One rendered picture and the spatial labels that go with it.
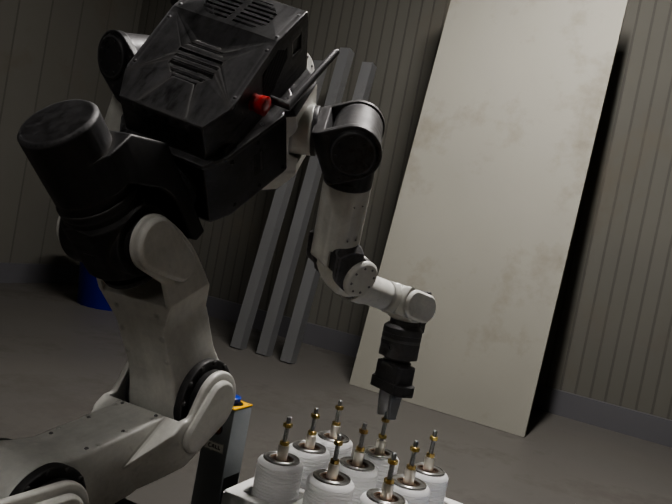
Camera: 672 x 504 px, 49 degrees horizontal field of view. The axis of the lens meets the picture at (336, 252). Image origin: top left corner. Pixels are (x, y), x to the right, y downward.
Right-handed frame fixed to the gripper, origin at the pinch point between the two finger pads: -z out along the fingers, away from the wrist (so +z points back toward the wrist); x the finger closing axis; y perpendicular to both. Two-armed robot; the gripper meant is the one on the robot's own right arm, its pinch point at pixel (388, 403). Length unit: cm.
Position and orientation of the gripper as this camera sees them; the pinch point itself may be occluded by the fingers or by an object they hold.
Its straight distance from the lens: 168.5
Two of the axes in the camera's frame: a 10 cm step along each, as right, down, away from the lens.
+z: 1.9, -9.8, -0.4
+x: 5.3, 1.4, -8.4
